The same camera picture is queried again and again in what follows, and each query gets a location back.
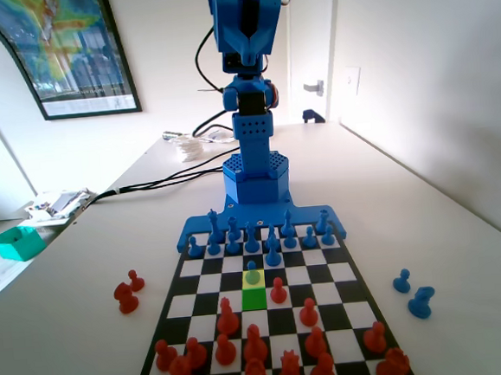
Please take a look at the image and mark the stack of white discs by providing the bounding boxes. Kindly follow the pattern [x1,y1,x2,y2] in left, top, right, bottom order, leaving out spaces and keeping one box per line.
[174,133,207,165]

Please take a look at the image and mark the teal plastic bin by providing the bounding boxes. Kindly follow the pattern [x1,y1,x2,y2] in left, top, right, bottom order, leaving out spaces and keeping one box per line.
[0,223,48,264]

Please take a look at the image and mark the small blue printed part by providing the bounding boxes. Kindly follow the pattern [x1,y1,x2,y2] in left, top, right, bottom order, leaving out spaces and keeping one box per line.
[301,107,327,126]

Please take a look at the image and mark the blue chess queen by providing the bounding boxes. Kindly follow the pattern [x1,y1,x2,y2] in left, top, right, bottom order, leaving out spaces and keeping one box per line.
[241,220,259,255]

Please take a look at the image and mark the printed paper sheets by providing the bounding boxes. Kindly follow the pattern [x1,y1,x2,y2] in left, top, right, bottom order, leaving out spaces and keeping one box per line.
[161,124,241,150]

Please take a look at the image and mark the black power cable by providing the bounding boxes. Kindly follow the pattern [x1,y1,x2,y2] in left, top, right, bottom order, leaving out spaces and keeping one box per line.
[114,162,228,196]
[82,149,235,208]

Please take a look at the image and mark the black arm servo cable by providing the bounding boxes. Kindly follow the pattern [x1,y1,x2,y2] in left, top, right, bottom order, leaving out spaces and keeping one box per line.
[191,24,228,95]
[189,108,235,139]

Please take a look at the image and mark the silver door handle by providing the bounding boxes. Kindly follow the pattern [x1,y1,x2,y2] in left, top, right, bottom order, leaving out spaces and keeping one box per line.
[302,78,326,98]

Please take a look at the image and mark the pile of papers and boxes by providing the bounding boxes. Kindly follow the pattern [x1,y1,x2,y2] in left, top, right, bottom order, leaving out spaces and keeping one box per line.
[19,185,101,229]

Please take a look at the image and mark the black and white chessboard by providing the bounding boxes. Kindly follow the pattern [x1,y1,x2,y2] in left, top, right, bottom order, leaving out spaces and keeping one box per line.
[115,213,421,375]

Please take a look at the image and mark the framed map poster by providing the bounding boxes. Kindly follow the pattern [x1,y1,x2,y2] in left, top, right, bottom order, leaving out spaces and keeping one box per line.
[0,0,143,126]

